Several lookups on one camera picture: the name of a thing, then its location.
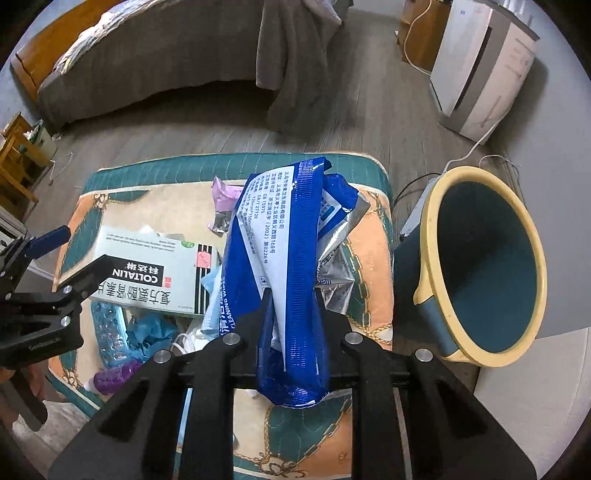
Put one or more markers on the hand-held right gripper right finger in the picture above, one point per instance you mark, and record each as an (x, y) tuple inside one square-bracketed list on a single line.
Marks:
[(330, 323)]

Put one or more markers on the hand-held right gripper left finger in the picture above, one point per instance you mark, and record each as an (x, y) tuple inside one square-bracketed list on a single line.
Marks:
[(251, 323)]

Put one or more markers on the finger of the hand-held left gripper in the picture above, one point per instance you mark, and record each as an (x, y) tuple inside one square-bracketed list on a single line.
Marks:
[(48, 240), (90, 274)]

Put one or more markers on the white green medicine box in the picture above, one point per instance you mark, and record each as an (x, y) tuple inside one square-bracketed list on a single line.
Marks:
[(152, 272)]

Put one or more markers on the blue wet wipes packet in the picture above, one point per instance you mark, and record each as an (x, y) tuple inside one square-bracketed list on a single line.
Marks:
[(277, 230)]

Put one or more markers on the lilac plastic wrapper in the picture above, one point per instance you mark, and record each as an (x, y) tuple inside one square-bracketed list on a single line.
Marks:
[(224, 194)]

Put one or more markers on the blue bin with cream rim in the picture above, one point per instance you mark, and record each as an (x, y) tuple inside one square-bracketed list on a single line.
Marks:
[(485, 258)]

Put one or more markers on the clear blue blister pack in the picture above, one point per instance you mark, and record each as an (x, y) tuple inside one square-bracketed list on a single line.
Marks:
[(108, 332)]

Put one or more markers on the printed teal orange cushion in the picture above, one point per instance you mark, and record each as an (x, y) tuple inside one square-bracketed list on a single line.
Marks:
[(369, 277)]

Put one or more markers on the blue crumpled plastic bag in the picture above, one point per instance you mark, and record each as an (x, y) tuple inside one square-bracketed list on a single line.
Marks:
[(150, 330)]

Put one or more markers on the wooden shelf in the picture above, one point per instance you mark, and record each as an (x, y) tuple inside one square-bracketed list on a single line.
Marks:
[(14, 157)]

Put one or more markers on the purple crinkled pouch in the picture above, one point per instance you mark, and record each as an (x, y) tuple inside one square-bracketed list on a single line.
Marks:
[(117, 378)]

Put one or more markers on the grey flat box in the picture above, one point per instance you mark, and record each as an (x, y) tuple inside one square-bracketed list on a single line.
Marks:
[(415, 217)]

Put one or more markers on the wooden bed with grey cover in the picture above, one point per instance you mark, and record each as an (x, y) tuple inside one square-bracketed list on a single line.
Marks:
[(161, 69)]

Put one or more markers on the white panelled cabinet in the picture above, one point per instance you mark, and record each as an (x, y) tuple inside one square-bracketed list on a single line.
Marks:
[(531, 415)]

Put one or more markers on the light printed quilt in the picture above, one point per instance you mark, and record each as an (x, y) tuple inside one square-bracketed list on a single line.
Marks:
[(106, 23)]

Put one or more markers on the grey blanket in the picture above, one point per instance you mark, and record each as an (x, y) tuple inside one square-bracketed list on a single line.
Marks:
[(300, 69)]

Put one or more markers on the white air purifier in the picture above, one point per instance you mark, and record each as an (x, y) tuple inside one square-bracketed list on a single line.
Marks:
[(475, 69)]

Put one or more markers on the wooden nightstand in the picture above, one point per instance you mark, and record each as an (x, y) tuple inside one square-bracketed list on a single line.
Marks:
[(422, 41)]

